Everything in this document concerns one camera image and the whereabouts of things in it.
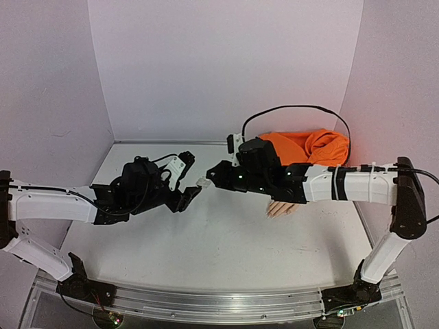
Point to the orange hoodie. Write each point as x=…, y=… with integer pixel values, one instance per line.
x=320, y=147

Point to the aluminium front rail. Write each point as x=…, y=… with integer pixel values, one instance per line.
x=245, y=308

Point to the clear nail polish bottle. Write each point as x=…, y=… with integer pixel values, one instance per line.
x=203, y=182

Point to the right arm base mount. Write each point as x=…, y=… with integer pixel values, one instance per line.
x=358, y=294

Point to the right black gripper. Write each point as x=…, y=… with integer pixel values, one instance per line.
x=223, y=176

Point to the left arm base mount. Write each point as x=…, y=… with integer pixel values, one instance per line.
x=79, y=287

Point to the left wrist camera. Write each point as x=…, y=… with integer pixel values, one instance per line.
x=177, y=168

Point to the mannequin hand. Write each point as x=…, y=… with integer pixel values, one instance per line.
x=278, y=209

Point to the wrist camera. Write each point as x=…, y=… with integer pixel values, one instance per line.
x=177, y=168
x=233, y=143

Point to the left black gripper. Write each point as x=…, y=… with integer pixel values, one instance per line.
x=183, y=201

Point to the aluminium rail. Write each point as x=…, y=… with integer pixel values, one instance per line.
x=245, y=308
x=169, y=142

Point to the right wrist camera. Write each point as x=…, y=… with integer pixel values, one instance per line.
x=233, y=143

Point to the aluminium back rail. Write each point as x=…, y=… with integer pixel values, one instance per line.
x=169, y=142

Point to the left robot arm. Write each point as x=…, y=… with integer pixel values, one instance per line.
x=21, y=202

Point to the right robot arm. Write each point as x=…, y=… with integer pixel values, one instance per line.
x=396, y=185

